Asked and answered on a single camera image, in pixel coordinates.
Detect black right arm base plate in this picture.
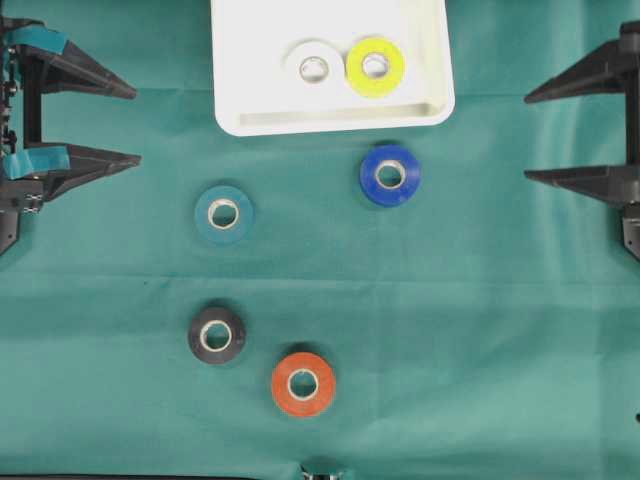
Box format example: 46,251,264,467
621,215,640,260

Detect green table cloth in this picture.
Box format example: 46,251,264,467
1,1,639,479

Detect white plastic tray case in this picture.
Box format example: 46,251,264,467
211,1,455,137

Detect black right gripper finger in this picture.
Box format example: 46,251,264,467
524,165,639,205
524,40,639,104

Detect blue tape roll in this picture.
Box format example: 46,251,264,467
359,144,422,208

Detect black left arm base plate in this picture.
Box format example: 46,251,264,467
0,210,21,255

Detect white tape roll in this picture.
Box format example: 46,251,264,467
283,40,345,93

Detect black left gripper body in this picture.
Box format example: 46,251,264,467
0,17,51,216

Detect black tape roll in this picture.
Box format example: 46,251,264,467
188,307,246,365

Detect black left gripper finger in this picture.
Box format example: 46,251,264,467
4,143,142,200
9,27,137,100

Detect orange tape roll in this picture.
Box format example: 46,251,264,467
271,352,336,417

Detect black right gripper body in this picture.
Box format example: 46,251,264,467
617,20,640,221

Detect teal tape roll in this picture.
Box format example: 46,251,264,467
194,185,254,245

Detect yellow tape roll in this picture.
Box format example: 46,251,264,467
346,36,405,98

